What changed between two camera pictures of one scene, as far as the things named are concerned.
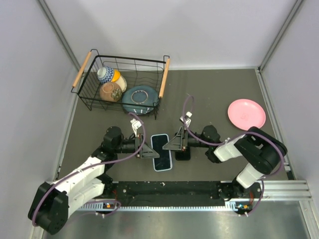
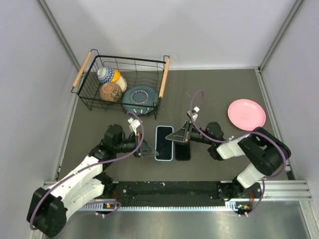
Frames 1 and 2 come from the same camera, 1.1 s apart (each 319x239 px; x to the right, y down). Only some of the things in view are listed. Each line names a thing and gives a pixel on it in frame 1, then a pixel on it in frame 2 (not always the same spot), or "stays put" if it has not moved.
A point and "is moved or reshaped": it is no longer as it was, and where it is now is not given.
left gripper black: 146,152 stays put
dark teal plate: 139,99 stays put
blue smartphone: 183,156 stays put
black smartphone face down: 163,162 is moved or reshaped
